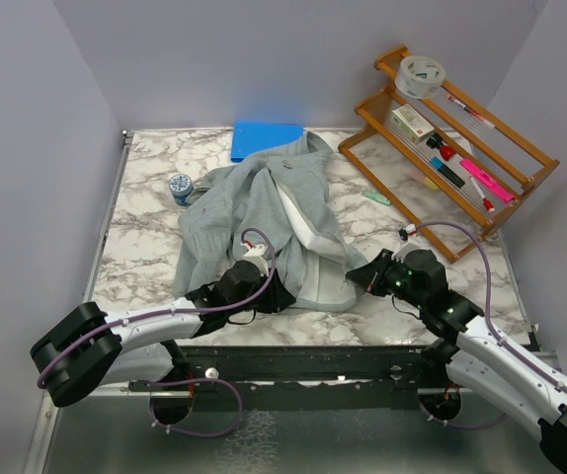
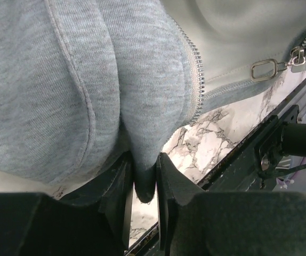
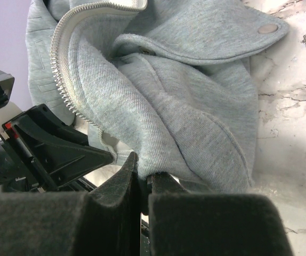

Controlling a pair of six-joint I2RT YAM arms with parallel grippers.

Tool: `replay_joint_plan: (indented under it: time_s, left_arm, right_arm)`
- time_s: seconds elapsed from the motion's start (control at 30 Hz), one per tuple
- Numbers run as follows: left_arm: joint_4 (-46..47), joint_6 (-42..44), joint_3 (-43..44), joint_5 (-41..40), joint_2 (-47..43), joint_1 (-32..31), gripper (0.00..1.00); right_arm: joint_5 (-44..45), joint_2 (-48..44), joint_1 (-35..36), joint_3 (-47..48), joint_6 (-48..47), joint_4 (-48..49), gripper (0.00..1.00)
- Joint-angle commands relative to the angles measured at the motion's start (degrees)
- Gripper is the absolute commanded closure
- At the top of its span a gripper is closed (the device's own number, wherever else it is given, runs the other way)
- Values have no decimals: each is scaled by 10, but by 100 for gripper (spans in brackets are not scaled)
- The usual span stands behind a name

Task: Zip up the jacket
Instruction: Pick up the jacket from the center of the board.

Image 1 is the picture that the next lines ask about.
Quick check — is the blue patterned round container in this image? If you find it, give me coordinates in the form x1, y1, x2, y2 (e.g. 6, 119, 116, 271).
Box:
168, 174, 194, 206

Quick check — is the blue paper sheet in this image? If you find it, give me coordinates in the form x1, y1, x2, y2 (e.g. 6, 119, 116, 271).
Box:
230, 120, 304, 163

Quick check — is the yellow highlighter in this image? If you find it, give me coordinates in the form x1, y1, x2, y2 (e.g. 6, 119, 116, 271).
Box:
425, 178, 438, 191

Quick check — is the pink highlighter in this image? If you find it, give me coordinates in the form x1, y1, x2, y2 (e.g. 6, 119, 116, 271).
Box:
460, 158, 515, 203

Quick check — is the blue black highlighter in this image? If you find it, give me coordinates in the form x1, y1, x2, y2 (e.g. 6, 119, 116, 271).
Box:
430, 157, 465, 189

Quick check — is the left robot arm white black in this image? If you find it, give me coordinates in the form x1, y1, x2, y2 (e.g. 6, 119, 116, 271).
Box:
30, 261, 296, 408

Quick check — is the wooden two-tier rack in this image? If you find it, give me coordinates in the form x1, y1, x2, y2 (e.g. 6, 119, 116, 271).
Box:
339, 45, 559, 241

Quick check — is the mint green eraser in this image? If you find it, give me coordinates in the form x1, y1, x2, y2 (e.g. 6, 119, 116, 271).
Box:
363, 190, 391, 206

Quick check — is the white green small box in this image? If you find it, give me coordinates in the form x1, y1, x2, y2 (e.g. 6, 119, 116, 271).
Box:
391, 105, 435, 144

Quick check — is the red white marker pen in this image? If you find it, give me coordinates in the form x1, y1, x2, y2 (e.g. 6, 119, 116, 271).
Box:
469, 176, 496, 213

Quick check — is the aluminium frame rail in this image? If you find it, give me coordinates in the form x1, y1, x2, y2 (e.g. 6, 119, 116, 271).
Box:
27, 381, 551, 473

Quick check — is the clear tape roll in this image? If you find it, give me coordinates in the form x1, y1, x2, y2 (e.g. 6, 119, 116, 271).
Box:
395, 55, 446, 100

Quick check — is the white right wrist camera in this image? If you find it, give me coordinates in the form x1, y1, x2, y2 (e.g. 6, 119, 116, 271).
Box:
391, 224, 421, 263

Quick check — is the red pen on top shelf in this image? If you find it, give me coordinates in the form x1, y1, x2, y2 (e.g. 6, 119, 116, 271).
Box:
445, 93, 496, 129

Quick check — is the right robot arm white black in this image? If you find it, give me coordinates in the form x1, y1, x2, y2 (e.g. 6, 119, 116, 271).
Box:
347, 245, 567, 473

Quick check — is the grey zip-up jacket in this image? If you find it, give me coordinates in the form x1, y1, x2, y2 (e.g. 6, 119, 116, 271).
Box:
173, 131, 367, 311

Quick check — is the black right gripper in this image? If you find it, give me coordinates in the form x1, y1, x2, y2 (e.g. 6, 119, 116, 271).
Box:
348, 247, 427, 309

